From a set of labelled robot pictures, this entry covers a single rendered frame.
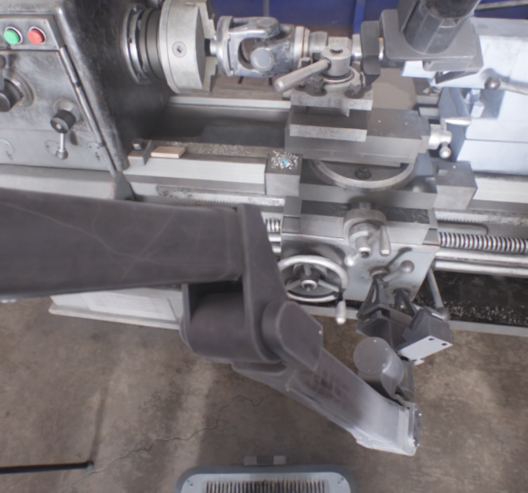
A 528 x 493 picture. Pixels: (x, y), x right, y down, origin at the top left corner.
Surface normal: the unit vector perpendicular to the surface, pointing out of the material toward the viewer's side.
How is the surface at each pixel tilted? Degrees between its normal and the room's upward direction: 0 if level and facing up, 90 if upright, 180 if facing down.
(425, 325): 62
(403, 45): 30
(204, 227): 50
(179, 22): 41
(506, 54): 85
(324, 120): 0
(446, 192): 90
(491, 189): 36
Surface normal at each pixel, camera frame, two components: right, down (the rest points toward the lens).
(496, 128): -0.14, 0.34
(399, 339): 0.43, -0.54
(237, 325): -0.59, -0.19
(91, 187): -0.11, -0.16
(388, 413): 0.72, -0.26
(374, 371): -0.53, -0.62
